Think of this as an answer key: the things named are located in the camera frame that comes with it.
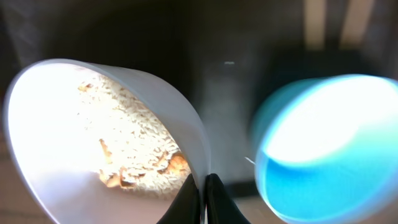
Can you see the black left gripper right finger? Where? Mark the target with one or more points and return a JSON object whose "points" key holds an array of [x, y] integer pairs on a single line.
{"points": [[221, 209]]}

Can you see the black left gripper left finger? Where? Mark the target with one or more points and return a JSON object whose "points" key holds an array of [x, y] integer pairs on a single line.
{"points": [[185, 208]]}

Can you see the rice leftovers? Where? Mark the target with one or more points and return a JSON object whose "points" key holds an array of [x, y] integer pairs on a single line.
{"points": [[140, 154]]}

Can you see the blue bowl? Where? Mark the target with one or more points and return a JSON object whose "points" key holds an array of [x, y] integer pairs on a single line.
{"points": [[325, 149]]}

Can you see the dark brown serving tray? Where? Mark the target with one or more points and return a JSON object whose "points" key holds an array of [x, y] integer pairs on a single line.
{"points": [[225, 57]]}

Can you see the left wooden chopstick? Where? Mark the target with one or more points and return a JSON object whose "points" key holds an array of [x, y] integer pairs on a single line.
{"points": [[314, 24]]}

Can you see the wooden chopstick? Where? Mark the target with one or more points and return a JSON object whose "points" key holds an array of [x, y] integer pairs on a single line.
{"points": [[357, 17], [314, 24]]}

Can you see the right wooden chopstick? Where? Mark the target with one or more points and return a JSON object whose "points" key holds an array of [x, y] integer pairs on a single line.
{"points": [[357, 17]]}

